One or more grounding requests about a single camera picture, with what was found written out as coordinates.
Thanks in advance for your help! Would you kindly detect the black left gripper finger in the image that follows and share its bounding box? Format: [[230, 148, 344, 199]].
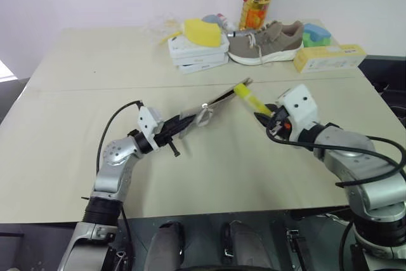
[[167, 121, 193, 137], [163, 114, 193, 129]]

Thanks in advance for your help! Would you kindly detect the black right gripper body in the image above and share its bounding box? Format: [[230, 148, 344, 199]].
[[267, 107, 292, 141]]

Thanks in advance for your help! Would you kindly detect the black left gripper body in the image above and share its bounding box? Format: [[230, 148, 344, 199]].
[[154, 121, 181, 158]]

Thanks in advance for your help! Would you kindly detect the yellow highlighter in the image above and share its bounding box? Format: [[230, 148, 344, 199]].
[[233, 83, 274, 117]]

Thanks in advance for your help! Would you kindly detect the beige grid pouch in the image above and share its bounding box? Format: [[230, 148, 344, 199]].
[[178, 77, 254, 139]]

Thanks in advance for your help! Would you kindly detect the white flat box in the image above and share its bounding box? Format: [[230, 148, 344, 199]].
[[176, 59, 229, 76], [167, 34, 230, 60], [171, 51, 230, 67]]

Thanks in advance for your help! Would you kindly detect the taupe sneaker with white sole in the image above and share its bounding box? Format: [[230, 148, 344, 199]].
[[227, 20, 305, 65]]

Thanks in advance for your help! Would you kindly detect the long yellow carton box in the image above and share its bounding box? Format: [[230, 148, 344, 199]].
[[292, 44, 368, 74]]

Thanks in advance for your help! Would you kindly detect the silver and black tool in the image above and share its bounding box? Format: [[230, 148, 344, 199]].
[[226, 29, 255, 39]]

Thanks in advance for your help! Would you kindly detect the green and blue sponge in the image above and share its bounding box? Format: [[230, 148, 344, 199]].
[[302, 23, 332, 48]]

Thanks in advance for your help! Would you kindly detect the yellow sponge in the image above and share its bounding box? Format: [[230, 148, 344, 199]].
[[183, 18, 222, 48]]

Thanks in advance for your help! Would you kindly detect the clear plastic bag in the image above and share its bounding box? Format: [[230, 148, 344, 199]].
[[142, 13, 188, 47]]

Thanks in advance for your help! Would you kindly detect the small white bottle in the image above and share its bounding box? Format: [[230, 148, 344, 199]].
[[217, 13, 237, 32]]

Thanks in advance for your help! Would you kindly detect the grey blue rounded object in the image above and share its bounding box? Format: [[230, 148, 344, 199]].
[[202, 13, 223, 26]]

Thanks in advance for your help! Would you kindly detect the dark rounded shape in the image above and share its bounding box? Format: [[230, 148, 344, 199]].
[[147, 220, 185, 271], [221, 220, 271, 271]]

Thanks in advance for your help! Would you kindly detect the black metal stand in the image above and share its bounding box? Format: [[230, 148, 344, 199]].
[[284, 227, 309, 271]]

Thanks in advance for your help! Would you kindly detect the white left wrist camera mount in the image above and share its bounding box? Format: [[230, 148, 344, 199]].
[[137, 105, 164, 152]]

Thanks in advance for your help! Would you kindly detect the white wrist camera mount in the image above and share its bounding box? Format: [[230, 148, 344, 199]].
[[137, 105, 164, 152], [275, 84, 318, 142]]

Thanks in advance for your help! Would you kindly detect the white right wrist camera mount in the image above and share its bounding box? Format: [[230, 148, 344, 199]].
[[275, 84, 318, 142]]

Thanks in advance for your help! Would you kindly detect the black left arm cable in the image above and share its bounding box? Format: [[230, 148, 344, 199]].
[[96, 100, 143, 176]]

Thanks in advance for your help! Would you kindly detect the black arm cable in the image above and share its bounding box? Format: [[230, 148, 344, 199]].
[[265, 118, 406, 189], [96, 100, 143, 176]]

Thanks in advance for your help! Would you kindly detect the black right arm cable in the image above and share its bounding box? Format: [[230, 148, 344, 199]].
[[265, 118, 406, 189]]

